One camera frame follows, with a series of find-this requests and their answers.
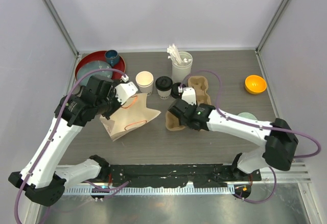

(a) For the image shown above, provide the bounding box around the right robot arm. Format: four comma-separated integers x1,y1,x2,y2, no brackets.
168,99,298,181

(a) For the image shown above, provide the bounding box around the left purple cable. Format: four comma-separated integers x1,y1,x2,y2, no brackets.
14,68,130,223

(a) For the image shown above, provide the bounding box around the dark blue ceramic mug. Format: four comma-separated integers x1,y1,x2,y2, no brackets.
105,50,120,66

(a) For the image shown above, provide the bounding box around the pale green ceramic bowl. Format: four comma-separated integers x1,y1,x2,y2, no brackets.
238,112,257,120

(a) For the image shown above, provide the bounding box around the blue-grey ceramic plate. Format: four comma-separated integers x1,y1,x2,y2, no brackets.
77,60,113,86

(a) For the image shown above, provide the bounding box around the red round tray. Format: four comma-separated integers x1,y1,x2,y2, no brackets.
75,51,126,78

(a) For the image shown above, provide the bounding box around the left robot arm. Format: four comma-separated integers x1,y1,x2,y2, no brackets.
8,75,137,207

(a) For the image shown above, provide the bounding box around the aluminium frame rail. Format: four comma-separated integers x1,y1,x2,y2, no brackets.
49,163,311,203

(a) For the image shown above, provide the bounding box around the brown pulp cup carrier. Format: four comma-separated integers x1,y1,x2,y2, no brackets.
188,76,212,105
166,111,185,131

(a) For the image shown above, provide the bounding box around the printed kraft paper bag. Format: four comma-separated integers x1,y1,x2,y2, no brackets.
100,93,161,141

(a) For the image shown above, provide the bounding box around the orange plastic bowl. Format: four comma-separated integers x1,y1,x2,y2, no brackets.
245,75,267,95

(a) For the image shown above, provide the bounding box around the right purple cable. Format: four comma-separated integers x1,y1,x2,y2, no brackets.
180,70,322,206

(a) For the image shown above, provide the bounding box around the white wrapped straws bundle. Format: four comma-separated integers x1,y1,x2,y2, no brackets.
167,44,192,66

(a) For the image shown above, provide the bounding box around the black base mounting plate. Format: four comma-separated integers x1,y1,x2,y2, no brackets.
79,163,263,188

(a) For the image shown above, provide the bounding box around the stack of black cup lids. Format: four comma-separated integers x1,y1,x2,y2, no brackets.
171,82,181,99

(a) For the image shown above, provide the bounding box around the white cylindrical straw holder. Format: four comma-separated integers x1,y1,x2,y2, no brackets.
172,51,193,82

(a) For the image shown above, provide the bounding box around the purple cable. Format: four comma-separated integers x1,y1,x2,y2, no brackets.
14,68,130,223
180,70,322,206

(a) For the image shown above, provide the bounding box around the stack of white paper cups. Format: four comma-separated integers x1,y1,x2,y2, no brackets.
135,71,154,96

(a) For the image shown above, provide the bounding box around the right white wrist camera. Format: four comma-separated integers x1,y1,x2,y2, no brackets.
178,86,197,105

